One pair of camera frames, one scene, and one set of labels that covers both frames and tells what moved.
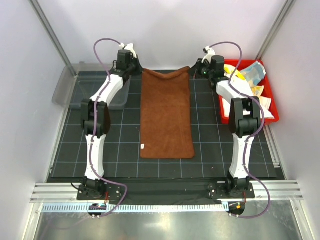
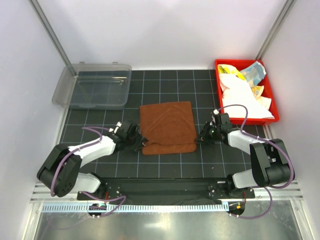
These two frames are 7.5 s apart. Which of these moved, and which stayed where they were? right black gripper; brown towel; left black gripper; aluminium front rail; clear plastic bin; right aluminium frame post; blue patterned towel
Moved: left black gripper; brown towel; right black gripper
Stayed: blue patterned towel; aluminium front rail; right aluminium frame post; clear plastic bin
